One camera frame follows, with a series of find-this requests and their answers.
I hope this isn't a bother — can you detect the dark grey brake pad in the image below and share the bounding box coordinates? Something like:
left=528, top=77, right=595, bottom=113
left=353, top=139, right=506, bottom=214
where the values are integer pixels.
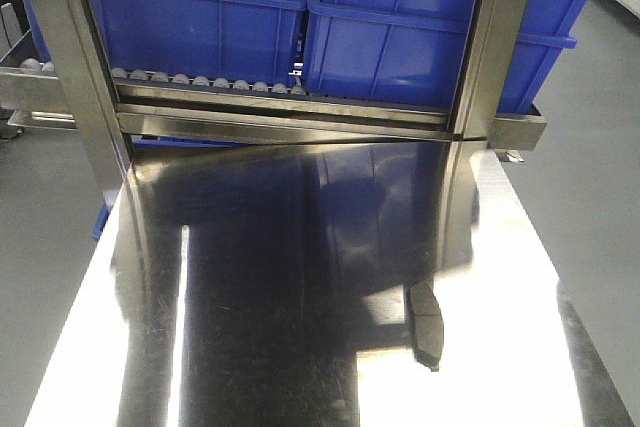
left=406, top=281, right=444, bottom=372

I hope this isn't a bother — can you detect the blue plastic bin right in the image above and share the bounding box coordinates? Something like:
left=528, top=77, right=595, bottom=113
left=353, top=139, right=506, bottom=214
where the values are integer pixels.
left=303, top=0, right=587, bottom=114

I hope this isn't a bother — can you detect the blue plastic bin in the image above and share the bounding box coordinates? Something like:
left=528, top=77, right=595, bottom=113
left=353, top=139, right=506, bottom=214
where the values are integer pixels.
left=90, top=0, right=306, bottom=86
left=303, top=0, right=587, bottom=114

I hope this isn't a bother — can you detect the blue plastic bin left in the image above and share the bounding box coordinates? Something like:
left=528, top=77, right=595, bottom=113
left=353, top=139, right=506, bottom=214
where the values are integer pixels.
left=90, top=0, right=306, bottom=86

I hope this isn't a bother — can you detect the stainless steel rack frame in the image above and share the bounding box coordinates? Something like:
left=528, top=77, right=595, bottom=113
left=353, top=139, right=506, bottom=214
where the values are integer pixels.
left=1, top=0, right=546, bottom=202

